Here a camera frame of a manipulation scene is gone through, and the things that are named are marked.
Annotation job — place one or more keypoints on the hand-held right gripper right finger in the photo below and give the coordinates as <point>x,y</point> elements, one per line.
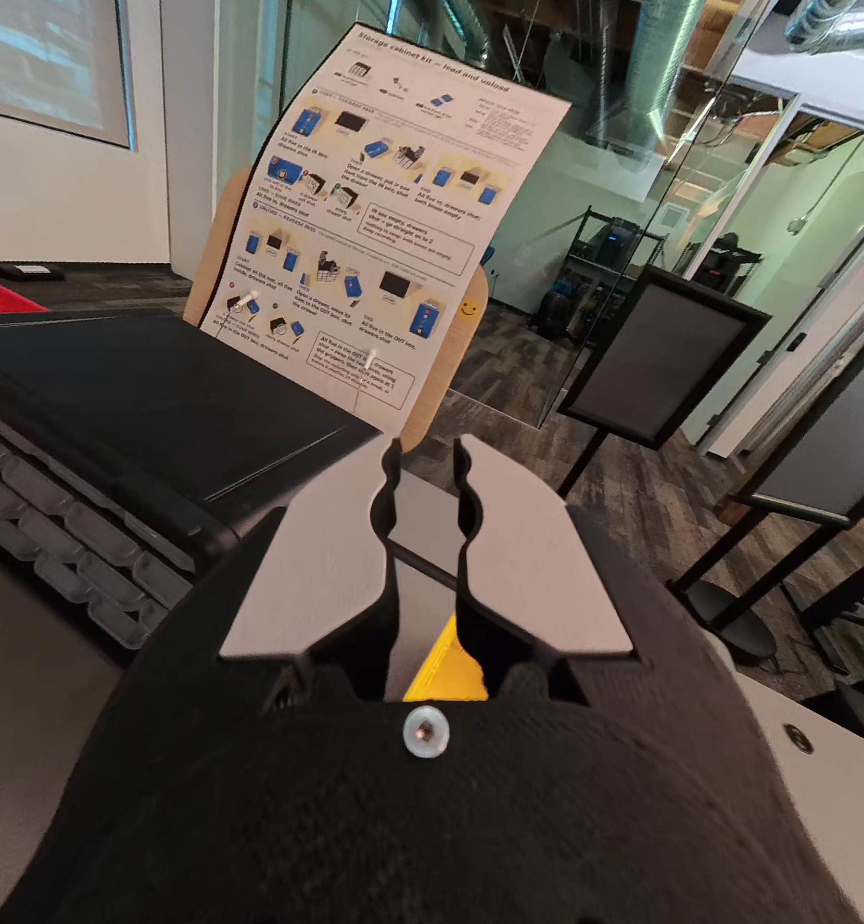
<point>548,578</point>

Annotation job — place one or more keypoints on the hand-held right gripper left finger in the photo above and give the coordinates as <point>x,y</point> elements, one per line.
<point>310,578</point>

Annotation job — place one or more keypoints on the yellow plastic bin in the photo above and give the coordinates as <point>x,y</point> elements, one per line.
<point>444,672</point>

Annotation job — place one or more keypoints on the black drawer cabinet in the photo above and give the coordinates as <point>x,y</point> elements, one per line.
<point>144,404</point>

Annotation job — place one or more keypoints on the dark panel on stand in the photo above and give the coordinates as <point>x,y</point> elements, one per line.
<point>663,354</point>
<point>822,462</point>

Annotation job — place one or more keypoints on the round metal desk bolt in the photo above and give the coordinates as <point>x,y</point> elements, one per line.
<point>799,739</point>

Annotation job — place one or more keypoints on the dark storage shelf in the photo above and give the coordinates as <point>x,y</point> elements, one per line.
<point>613,267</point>

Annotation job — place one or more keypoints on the printed instruction sheet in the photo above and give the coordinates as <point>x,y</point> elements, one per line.
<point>389,217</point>

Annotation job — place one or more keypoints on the black floor outlet box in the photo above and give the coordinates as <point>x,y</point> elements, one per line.
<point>28,270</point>

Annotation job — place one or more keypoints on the large office window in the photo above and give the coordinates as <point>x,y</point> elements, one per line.
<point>50,65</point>

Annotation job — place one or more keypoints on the glass partition wall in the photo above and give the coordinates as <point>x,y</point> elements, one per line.
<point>620,188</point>

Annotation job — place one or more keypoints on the round metal duct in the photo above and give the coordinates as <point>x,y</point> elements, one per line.
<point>663,58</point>

